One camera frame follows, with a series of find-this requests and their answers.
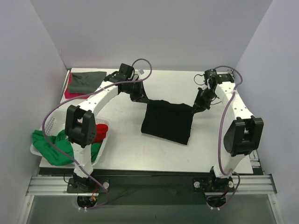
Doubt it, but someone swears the black t-shirt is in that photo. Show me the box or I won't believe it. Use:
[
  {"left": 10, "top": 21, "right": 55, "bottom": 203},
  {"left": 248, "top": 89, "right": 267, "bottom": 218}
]
[{"left": 130, "top": 95, "right": 204, "bottom": 145}]

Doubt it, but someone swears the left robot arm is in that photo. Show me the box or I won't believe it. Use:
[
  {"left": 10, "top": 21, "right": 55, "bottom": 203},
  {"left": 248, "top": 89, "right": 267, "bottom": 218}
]
[{"left": 65, "top": 63, "right": 145, "bottom": 192}]

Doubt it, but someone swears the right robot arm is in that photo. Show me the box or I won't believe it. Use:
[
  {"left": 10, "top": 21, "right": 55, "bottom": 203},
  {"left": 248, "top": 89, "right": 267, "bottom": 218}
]
[{"left": 192, "top": 68, "right": 264, "bottom": 190}]

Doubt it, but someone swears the folded grey t-shirt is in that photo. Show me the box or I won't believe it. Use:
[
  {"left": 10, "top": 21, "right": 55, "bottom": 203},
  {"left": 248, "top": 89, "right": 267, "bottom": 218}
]
[{"left": 68, "top": 71, "right": 107, "bottom": 94}]

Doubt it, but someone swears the red t-shirt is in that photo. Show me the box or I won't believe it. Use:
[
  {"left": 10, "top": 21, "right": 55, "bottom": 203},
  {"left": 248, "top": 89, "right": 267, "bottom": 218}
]
[{"left": 93, "top": 124, "right": 108, "bottom": 143}]

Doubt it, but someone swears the folded magenta t-shirt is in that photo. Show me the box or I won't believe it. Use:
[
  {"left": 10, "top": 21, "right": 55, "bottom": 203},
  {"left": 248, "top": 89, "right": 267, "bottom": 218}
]
[{"left": 64, "top": 73, "right": 92, "bottom": 99}]

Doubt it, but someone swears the white plastic laundry basket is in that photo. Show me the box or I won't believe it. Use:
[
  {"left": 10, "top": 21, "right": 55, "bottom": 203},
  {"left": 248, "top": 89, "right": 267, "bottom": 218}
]
[{"left": 30, "top": 109, "right": 109, "bottom": 165}]

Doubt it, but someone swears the green t-shirt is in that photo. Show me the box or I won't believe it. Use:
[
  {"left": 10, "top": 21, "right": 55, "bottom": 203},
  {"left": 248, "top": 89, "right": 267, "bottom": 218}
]
[{"left": 31, "top": 129, "right": 102, "bottom": 166}]

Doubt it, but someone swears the black cable at right wrist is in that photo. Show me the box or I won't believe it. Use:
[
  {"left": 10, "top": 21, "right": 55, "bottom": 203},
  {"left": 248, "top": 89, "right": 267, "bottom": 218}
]
[{"left": 193, "top": 74, "right": 207, "bottom": 88}]

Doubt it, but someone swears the aluminium frame rail right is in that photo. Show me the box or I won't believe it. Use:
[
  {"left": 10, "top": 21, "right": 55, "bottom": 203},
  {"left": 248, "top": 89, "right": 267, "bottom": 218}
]
[{"left": 223, "top": 70, "right": 264, "bottom": 169}]

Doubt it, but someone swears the aluminium frame rail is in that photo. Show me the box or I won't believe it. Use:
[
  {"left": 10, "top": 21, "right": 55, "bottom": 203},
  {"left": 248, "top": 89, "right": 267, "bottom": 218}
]
[
  {"left": 223, "top": 70, "right": 264, "bottom": 169},
  {"left": 27, "top": 175, "right": 277, "bottom": 196}
]

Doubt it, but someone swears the aluminium frame rail front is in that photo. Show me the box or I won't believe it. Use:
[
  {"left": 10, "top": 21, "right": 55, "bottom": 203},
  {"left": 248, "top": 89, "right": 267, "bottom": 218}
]
[{"left": 27, "top": 175, "right": 277, "bottom": 196}]

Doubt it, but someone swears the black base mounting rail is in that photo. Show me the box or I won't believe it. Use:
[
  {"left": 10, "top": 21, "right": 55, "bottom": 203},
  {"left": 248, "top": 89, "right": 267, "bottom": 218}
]
[{"left": 38, "top": 167, "right": 234, "bottom": 207}]

